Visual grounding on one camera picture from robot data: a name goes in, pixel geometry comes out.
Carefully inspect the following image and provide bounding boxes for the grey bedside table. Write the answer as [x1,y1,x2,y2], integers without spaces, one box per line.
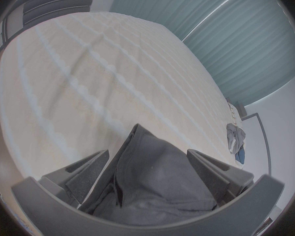
[237,103,247,117]

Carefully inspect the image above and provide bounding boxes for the dark dressing table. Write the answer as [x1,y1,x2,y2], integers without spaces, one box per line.
[1,4,25,42]

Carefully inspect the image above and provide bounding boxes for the dark blue garment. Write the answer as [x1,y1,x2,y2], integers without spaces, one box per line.
[235,149,246,164]

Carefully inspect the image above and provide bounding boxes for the black T-shirt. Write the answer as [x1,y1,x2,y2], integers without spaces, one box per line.
[78,124,218,225]

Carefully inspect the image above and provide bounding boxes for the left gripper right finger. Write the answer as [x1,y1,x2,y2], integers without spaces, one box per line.
[187,149,255,201]

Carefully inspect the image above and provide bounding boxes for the black chest of drawers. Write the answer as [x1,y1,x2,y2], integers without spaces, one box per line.
[22,0,96,29]

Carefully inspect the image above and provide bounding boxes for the bed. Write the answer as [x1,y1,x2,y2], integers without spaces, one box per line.
[0,11,272,206]

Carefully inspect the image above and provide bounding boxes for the blue-green curtain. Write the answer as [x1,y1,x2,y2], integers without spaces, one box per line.
[182,0,295,105]
[109,0,249,41]

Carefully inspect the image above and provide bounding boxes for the grey knit garment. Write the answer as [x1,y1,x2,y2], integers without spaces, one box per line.
[226,123,246,154]

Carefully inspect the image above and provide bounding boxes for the white printed pillow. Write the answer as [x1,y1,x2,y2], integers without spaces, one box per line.
[227,102,244,130]

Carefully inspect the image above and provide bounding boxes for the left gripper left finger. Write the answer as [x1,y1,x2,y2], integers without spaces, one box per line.
[40,149,110,205]

